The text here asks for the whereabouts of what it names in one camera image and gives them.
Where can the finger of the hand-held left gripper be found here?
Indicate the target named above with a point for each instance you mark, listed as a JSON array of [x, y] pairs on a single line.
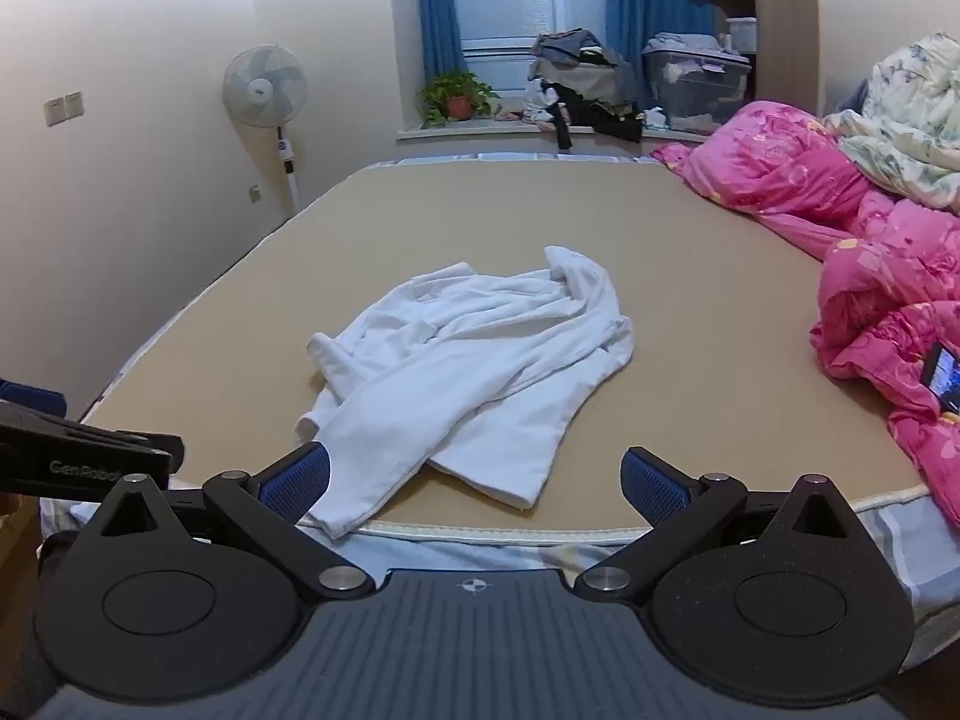
[[30, 399]]

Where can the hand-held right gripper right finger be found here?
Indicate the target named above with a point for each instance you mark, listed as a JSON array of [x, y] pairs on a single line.
[[652, 491]]

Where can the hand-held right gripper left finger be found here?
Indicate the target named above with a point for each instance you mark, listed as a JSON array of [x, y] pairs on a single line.
[[296, 480]]

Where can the white long-sleeve shirt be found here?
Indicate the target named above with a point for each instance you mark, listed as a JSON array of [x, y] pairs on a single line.
[[465, 390]]

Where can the pile of dark clothes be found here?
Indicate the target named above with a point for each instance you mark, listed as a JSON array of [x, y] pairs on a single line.
[[577, 67]]

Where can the smartphone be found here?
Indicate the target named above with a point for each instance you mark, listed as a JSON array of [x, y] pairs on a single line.
[[943, 379]]

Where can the pink quilt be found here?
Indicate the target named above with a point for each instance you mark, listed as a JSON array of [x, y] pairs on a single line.
[[780, 165]]

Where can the white crumpled cloth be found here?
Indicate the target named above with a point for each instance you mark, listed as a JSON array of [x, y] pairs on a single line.
[[655, 118]]

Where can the white standing fan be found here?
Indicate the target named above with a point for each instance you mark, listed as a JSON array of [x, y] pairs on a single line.
[[262, 86]]

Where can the white windowsill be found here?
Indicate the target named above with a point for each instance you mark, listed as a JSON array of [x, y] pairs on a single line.
[[480, 127]]

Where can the clear plastic storage box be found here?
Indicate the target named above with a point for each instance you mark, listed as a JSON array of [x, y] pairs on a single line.
[[697, 90]]

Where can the potted green plant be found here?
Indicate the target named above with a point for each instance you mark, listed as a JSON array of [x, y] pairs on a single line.
[[457, 94]]

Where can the white floral quilt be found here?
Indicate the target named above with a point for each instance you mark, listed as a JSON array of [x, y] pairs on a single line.
[[915, 127]]

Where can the small white storage bin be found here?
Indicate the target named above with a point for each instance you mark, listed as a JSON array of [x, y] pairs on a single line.
[[742, 34]]

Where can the wooden wardrobe panel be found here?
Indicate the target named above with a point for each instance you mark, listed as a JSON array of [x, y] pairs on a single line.
[[787, 15]]

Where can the wall switch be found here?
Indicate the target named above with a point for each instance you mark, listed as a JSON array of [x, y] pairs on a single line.
[[64, 109]]

